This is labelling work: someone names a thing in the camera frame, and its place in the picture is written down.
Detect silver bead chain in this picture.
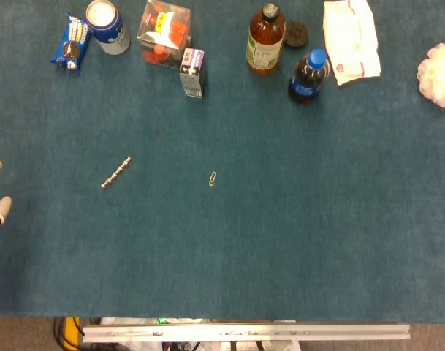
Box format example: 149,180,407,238
100,156,132,190

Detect blue Oreo cookie pack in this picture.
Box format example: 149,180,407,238
50,12,91,75

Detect blue and white can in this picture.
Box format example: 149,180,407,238
85,0,132,56

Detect small purple and white box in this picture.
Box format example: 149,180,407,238
179,48,205,99

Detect clear box with orange items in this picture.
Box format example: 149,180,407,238
136,0,192,69

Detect amber tea bottle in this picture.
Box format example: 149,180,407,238
246,2,286,76

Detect cola bottle with blue cap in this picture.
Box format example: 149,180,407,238
288,48,331,105

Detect black round puck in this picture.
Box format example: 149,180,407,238
283,20,311,48

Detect white tissue pack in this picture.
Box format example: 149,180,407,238
322,0,382,87

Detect yellow and black cables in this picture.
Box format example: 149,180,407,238
53,316,85,351

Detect aluminium extrusion rail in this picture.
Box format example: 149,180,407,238
82,322,411,343

